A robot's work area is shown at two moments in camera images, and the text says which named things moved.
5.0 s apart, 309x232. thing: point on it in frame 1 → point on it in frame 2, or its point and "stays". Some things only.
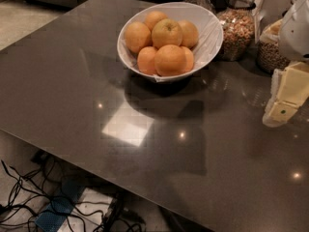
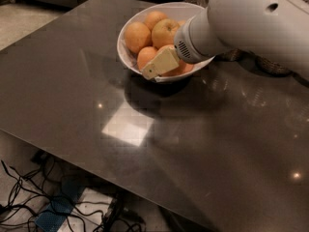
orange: (146, 60) stays
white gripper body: (296, 33) → (183, 46)
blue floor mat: (60, 207) stays
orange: (166, 32) stays
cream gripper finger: (278, 113) → (162, 63)
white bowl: (206, 48) stays
